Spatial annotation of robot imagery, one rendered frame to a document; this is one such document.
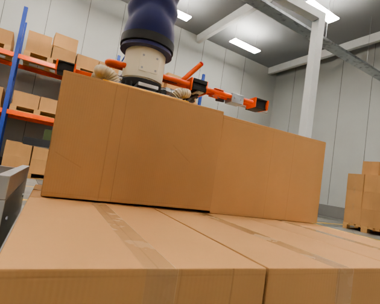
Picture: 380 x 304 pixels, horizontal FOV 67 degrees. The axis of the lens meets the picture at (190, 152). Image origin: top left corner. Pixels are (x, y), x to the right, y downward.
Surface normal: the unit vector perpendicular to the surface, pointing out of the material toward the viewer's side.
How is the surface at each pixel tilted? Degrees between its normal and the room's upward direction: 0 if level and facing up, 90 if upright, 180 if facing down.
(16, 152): 90
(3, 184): 90
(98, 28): 90
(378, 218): 90
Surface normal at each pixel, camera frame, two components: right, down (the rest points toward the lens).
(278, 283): 0.44, 0.00
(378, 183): -0.85, -0.18
